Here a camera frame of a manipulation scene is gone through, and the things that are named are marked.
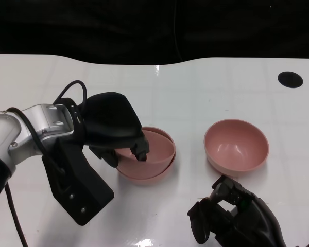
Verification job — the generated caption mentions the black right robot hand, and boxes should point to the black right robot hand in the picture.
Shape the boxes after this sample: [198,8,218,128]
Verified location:
[187,175,286,247]

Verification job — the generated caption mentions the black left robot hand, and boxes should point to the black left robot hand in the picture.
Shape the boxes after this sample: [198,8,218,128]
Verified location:
[81,92,150,168]

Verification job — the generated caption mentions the pink plastic bowl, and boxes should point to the pink plastic bowl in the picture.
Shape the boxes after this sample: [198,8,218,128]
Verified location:
[203,118,270,179]
[115,128,176,180]
[117,126,177,186]

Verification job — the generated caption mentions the black backdrop curtain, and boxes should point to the black backdrop curtain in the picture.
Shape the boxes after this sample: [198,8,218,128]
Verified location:
[0,0,309,66]

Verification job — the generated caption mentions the black round table grommet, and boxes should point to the black round table grommet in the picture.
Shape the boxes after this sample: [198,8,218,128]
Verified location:
[277,71,304,89]

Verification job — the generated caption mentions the black left wrist loop cable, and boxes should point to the black left wrist loop cable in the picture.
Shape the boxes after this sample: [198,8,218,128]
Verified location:
[53,80,88,109]

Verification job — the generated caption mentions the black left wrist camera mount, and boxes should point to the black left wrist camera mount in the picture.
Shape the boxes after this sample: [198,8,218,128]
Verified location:
[41,97,115,226]

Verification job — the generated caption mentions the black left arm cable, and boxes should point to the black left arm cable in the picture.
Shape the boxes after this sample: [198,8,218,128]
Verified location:
[4,107,66,247]

